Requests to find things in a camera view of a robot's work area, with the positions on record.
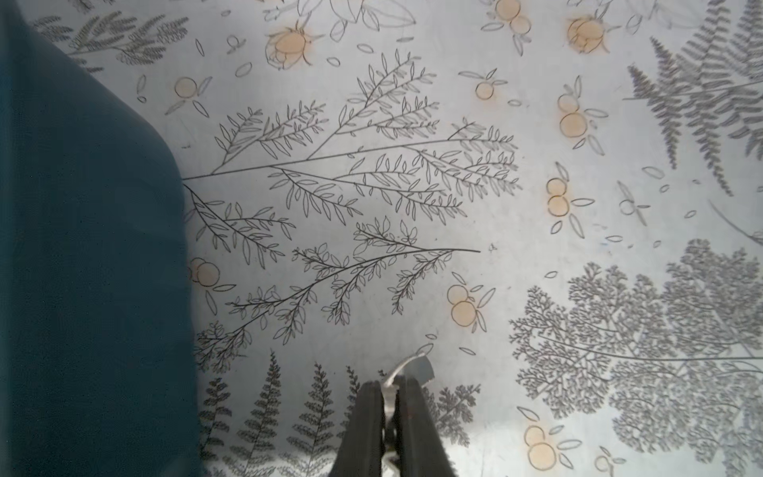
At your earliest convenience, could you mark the silver wing nut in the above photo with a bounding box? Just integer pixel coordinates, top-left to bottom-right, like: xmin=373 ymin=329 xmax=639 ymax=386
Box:
xmin=381 ymin=352 xmax=435 ymax=415

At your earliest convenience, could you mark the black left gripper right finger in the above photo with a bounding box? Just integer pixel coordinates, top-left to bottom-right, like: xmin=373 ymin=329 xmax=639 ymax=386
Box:
xmin=395 ymin=377 xmax=455 ymax=477

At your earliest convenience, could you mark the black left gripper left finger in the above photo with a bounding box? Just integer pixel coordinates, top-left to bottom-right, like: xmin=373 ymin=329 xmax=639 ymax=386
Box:
xmin=329 ymin=381 xmax=385 ymax=477

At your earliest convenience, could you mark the teal plastic storage box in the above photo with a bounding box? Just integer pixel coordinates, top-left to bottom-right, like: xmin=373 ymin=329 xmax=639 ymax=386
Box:
xmin=1 ymin=1 xmax=202 ymax=476

